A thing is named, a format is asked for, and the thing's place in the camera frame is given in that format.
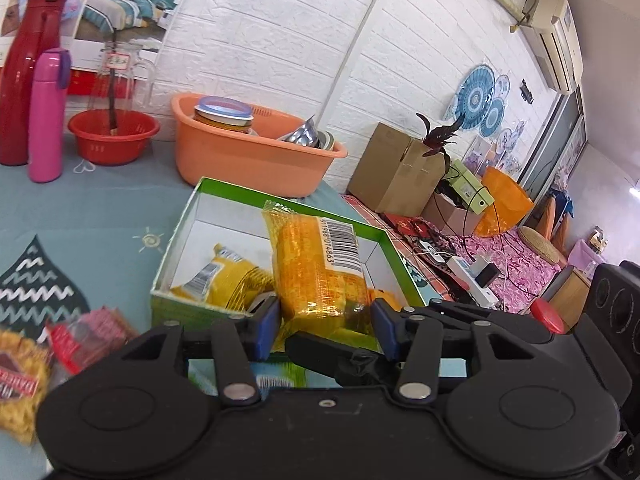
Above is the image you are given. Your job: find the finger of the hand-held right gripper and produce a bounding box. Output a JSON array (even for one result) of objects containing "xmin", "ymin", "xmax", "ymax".
[
  {"xmin": 417, "ymin": 299, "xmax": 576, "ymax": 356},
  {"xmin": 284, "ymin": 332, "xmax": 401, "ymax": 388}
]

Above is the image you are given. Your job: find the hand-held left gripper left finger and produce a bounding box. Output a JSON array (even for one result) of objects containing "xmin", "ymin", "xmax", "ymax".
[{"xmin": 117, "ymin": 295, "xmax": 282, "ymax": 407}]

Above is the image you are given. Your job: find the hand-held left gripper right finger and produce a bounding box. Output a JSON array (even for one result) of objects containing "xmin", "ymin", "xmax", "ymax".
[{"xmin": 370, "ymin": 297, "xmax": 541, "ymax": 407}]

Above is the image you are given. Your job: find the orange snack packet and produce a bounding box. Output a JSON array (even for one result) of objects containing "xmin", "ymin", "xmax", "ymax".
[{"xmin": 367, "ymin": 287, "xmax": 403, "ymax": 313}]

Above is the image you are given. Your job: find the yellow transparent snack packet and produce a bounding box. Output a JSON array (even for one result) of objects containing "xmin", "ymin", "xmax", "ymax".
[{"xmin": 262, "ymin": 199, "xmax": 373, "ymax": 333}]

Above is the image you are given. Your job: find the green cardboard box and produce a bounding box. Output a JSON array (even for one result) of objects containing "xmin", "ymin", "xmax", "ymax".
[{"xmin": 150, "ymin": 176, "xmax": 432, "ymax": 391}]

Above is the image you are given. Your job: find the clear packet of yellow crisps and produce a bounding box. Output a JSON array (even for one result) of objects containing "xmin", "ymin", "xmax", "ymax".
[{"xmin": 0, "ymin": 327, "xmax": 53, "ymax": 443}]

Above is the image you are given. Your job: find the black power adapter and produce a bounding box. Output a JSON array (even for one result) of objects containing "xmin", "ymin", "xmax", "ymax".
[{"xmin": 472, "ymin": 262, "xmax": 501, "ymax": 288}]

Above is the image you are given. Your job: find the white power strip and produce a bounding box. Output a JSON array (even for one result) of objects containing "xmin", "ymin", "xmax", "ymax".
[{"xmin": 447, "ymin": 255, "xmax": 501, "ymax": 308}]

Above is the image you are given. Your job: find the wooden cabinet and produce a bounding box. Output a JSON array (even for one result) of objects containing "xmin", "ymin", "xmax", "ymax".
[{"xmin": 547, "ymin": 267, "xmax": 593, "ymax": 318}]

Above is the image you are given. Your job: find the red round stool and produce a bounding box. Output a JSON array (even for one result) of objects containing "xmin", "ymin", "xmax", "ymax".
[{"xmin": 530, "ymin": 297, "xmax": 566, "ymax": 333}]

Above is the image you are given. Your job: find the purple plastic bin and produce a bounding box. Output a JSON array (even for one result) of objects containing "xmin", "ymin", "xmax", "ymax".
[{"xmin": 567, "ymin": 240, "xmax": 608, "ymax": 281}]

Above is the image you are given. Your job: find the round straw cushion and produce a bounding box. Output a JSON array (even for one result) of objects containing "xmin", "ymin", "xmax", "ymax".
[{"xmin": 517, "ymin": 225, "xmax": 563, "ymax": 263}]

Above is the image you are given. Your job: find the red printed bag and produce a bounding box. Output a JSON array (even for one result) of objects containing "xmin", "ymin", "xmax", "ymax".
[{"xmin": 385, "ymin": 212, "xmax": 441, "ymax": 246}]

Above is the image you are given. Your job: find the open cardboard box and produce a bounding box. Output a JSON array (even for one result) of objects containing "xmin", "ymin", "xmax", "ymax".
[{"xmin": 425, "ymin": 192, "xmax": 483, "ymax": 236}]

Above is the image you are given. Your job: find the red plaid cloth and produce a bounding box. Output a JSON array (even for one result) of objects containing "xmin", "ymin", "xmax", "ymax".
[{"xmin": 342, "ymin": 194, "xmax": 451, "ymax": 281}]

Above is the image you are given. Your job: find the orange bag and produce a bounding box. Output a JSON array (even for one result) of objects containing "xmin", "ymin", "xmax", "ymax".
[{"xmin": 472, "ymin": 167, "xmax": 535, "ymax": 238}]

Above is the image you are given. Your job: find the light green box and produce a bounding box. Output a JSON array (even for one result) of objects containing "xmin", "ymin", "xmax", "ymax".
[{"xmin": 445, "ymin": 159, "xmax": 496, "ymax": 211}]

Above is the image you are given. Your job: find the closed cardboard box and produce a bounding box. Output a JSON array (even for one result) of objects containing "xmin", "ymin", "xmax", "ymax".
[{"xmin": 347, "ymin": 122, "xmax": 446, "ymax": 217}]

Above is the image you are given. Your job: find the orange plastic basin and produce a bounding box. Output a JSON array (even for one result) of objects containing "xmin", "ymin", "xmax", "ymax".
[{"xmin": 171, "ymin": 94, "xmax": 347, "ymax": 198}]

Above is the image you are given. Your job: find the dark purple plant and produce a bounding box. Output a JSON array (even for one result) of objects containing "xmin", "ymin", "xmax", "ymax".
[{"xmin": 416, "ymin": 112, "xmax": 471, "ymax": 158}]

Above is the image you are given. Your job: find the dark red dates packet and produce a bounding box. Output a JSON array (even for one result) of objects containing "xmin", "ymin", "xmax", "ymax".
[{"xmin": 45, "ymin": 307, "xmax": 141, "ymax": 376}]

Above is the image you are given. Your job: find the steel bowl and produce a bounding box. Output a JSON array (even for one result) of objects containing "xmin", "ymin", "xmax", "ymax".
[{"xmin": 277, "ymin": 116, "xmax": 321, "ymax": 150}]

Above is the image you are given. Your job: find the medium blue paper fan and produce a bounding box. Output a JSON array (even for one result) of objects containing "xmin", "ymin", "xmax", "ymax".
[{"xmin": 479, "ymin": 97, "xmax": 506, "ymax": 138}]

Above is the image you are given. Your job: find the teal printed tablecloth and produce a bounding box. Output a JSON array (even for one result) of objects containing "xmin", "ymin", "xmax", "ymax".
[{"xmin": 0, "ymin": 137, "xmax": 426, "ymax": 461}]

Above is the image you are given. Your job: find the bowl with blue lid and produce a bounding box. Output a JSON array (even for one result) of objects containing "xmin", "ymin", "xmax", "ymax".
[{"xmin": 192, "ymin": 96, "xmax": 256, "ymax": 136}]

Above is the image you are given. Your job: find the large blue paper fan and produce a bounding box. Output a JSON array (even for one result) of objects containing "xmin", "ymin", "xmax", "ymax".
[{"xmin": 457, "ymin": 64, "xmax": 496, "ymax": 131}]

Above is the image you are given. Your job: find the red plastic basin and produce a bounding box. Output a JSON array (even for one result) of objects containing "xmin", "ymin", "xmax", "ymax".
[{"xmin": 68, "ymin": 109, "xmax": 161, "ymax": 166}]

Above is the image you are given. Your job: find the dark stirring stick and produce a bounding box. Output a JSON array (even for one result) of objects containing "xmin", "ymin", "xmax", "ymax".
[{"xmin": 107, "ymin": 30, "xmax": 121, "ymax": 136}]

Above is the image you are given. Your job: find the glass pitcher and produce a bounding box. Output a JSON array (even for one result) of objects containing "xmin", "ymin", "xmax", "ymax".
[{"xmin": 87, "ymin": 41, "xmax": 156, "ymax": 133}]

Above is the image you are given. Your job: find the air conditioner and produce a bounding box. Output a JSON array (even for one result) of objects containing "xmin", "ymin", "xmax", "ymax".
[{"xmin": 520, "ymin": 0, "xmax": 586, "ymax": 93}]

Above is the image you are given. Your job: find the pink bottle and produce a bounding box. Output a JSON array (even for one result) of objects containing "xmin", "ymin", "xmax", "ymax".
[{"xmin": 28, "ymin": 48, "xmax": 72, "ymax": 183}]

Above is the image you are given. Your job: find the red thermos jug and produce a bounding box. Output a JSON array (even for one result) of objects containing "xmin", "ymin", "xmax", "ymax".
[{"xmin": 0, "ymin": 0, "xmax": 67, "ymax": 167}]

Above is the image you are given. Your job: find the white wall pipe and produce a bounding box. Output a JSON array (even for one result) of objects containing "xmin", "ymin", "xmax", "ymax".
[{"xmin": 317, "ymin": 0, "xmax": 401, "ymax": 126}]

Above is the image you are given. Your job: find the wall poster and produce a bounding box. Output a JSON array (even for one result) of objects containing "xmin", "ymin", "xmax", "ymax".
[{"xmin": 0, "ymin": 0, "xmax": 201, "ymax": 98}]

